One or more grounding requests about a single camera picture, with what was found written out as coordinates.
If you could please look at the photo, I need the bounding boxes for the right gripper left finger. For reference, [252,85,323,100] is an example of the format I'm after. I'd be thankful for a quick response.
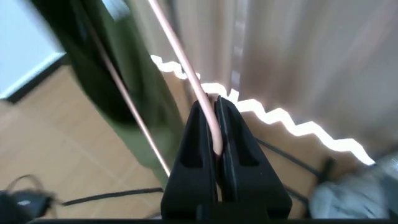
[160,99,219,219]

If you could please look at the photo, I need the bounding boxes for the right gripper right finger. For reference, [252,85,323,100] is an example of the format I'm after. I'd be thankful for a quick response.
[215,95,293,219]

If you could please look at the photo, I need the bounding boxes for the pink clothes hanger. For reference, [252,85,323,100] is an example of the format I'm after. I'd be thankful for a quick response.
[83,0,224,177]

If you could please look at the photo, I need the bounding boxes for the green long-sleeved shirt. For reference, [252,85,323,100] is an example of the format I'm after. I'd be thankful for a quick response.
[29,0,188,188]

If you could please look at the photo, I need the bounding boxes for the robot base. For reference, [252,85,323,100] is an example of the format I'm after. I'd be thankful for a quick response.
[0,173,58,220]

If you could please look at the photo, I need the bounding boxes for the black clothes rack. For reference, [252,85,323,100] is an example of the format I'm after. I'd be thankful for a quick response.
[254,138,338,216]

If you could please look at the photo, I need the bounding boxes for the pale grey shorts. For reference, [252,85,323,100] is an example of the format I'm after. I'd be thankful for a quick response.
[308,173,390,219]

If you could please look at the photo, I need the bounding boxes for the beige curtain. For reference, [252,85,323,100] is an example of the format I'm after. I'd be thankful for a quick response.
[124,0,398,163]

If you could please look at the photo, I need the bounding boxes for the black cable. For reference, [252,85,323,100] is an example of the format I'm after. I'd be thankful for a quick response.
[61,187,164,207]

